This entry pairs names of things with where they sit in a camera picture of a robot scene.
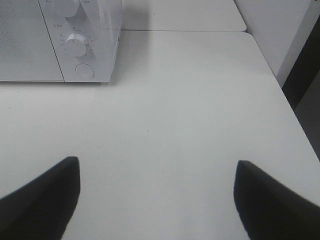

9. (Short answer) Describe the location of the round white door button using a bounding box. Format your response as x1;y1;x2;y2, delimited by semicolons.
75;63;95;78

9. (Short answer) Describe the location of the white microwave door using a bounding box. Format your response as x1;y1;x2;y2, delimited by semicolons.
0;0;64;82

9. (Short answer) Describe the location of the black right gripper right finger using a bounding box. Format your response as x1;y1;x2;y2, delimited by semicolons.
233;160;320;240

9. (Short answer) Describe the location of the white microwave oven body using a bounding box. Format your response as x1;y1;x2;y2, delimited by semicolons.
38;0;123;83

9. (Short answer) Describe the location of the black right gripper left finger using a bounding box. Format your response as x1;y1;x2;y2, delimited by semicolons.
0;156;81;240

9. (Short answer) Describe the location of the white control knob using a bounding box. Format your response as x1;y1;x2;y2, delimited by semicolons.
62;0;80;18
65;33;89;57

